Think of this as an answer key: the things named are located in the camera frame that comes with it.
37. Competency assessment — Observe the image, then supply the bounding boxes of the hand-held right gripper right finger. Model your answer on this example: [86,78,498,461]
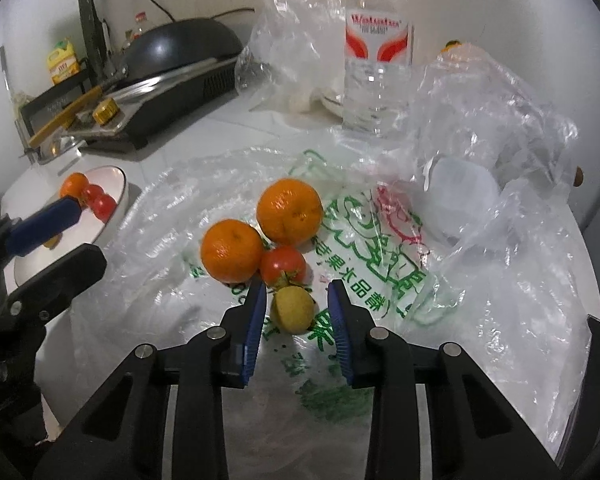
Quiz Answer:
[327,280,568,480]

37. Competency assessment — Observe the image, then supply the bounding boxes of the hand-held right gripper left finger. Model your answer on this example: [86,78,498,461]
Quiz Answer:
[32,277,269,480]

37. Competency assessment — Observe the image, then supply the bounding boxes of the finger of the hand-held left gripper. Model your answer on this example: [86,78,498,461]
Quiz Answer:
[0,196,82,261]
[2,242,108,322]

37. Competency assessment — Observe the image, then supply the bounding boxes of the small orange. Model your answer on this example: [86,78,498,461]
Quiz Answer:
[60,172,89,201]

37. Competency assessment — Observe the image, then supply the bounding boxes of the white plate with dark rim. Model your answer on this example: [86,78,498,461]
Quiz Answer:
[0,166,129,283]

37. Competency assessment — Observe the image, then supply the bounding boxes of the clear plastic bag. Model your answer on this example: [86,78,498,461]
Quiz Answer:
[330,42,580,251]
[70,146,593,456]
[235,0,351,116]

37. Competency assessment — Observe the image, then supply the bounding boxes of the large orange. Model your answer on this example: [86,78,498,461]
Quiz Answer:
[256,178,325,246]

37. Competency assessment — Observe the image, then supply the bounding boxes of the brass knob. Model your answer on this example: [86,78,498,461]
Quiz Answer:
[92,100,118,126]

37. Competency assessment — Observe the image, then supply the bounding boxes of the yellow detergent bottle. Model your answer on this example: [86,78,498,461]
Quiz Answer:
[47,37,78,86]

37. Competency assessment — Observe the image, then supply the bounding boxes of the steel induction cooker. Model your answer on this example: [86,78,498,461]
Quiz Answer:
[75,55,245,153]

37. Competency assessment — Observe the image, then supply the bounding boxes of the white bowl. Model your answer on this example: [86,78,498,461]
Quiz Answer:
[317,85,345,117]

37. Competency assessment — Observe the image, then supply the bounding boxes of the crumpled clear plastic bag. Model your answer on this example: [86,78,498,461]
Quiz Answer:
[330,42,580,251]

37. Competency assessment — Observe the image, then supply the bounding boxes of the clear water bottle red label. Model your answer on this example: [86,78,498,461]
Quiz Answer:
[341,0,415,138]

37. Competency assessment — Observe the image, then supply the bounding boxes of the black wire rack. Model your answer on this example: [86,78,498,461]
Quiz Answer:
[19,57,93,133]

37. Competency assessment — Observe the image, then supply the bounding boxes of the dark green metal post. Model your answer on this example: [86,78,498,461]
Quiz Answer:
[77,0,111,91]

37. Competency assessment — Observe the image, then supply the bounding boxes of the black wok with wooden handle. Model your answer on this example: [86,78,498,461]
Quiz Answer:
[30,17,244,148]

